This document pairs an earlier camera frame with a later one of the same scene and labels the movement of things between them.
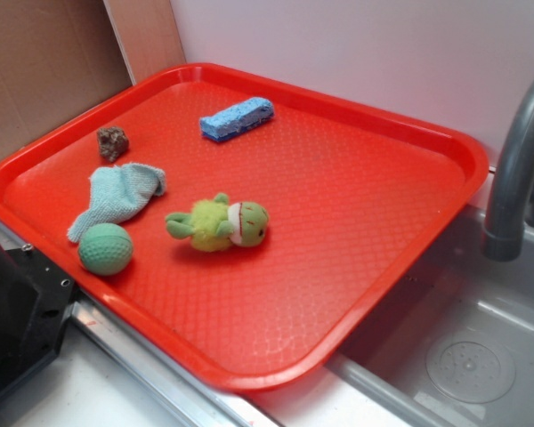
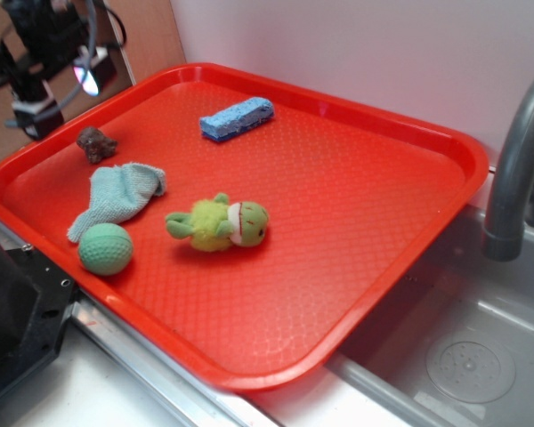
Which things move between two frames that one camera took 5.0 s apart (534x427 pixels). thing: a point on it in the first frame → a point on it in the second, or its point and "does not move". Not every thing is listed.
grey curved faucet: (529, 124) does not move
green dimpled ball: (105, 249) does not move
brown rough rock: (112, 142) → (96, 145)
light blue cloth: (116, 193) does not move
